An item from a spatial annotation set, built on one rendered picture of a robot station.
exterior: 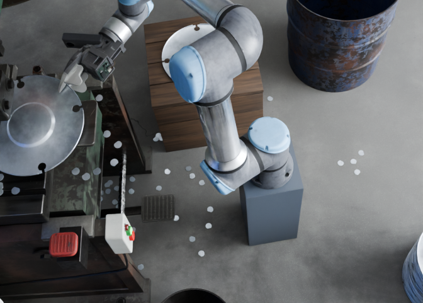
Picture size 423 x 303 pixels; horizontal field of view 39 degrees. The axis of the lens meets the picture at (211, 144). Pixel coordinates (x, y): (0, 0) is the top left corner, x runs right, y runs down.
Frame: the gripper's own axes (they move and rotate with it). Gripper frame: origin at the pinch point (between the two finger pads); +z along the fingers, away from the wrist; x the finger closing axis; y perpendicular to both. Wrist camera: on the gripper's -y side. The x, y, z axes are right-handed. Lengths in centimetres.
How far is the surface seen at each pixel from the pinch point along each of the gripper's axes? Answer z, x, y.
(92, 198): 17.4, 23.4, 16.5
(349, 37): -84, 51, 45
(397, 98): -92, 90, 65
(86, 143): 8.5, 1.8, 16.1
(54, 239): 32.7, 1.5, 26.0
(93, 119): 1.9, 2.5, 12.7
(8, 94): 11.2, -13.0, -1.5
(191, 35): -55, 51, -6
